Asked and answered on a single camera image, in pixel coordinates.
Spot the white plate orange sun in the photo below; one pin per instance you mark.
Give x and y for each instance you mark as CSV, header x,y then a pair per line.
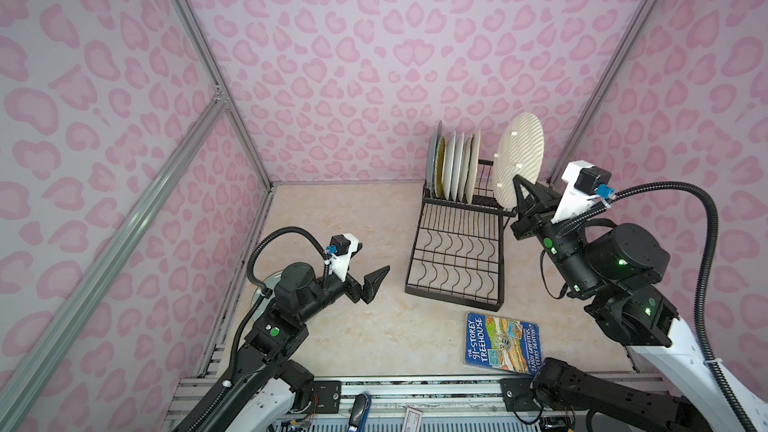
x,y
456,166

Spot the white plate black rings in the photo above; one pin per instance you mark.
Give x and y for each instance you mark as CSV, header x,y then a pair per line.
x,y
449,165

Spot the light blue flower plate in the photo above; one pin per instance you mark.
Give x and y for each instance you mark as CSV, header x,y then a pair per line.
x,y
269,284

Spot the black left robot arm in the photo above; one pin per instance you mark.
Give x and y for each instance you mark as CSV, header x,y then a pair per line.
x,y
262,383

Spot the black wire dish rack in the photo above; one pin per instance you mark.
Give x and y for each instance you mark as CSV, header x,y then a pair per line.
x,y
458,249

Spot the large grey-green plate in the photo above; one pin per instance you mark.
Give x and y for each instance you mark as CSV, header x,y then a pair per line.
x,y
432,160

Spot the blue black tool handle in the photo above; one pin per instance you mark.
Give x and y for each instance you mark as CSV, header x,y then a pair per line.
x,y
359,412

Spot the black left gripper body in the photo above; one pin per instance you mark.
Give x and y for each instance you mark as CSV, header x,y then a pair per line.
x,y
352,290

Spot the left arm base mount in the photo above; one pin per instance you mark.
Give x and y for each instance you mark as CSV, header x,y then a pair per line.
x,y
313,396

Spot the yellow-green woven plate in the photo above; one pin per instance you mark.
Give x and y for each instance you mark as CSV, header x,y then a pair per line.
x,y
439,192

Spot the star pattern cat plate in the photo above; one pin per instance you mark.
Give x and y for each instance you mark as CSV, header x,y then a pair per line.
x,y
473,165

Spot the aluminium frame rail front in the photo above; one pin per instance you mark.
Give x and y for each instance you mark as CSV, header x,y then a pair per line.
x,y
436,396

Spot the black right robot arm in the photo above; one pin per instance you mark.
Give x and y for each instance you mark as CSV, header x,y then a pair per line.
x,y
615,268

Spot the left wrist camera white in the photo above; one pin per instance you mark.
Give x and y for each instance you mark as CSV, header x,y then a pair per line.
x,y
340,251

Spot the orange woven plate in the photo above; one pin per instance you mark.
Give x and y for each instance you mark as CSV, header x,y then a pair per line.
x,y
520,153

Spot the blue treehouse book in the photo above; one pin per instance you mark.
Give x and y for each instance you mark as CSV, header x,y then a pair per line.
x,y
498,343

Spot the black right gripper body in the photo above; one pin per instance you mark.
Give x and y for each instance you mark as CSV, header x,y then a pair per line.
x,y
534,223

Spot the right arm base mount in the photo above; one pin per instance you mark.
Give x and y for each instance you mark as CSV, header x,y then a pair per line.
x,y
518,395

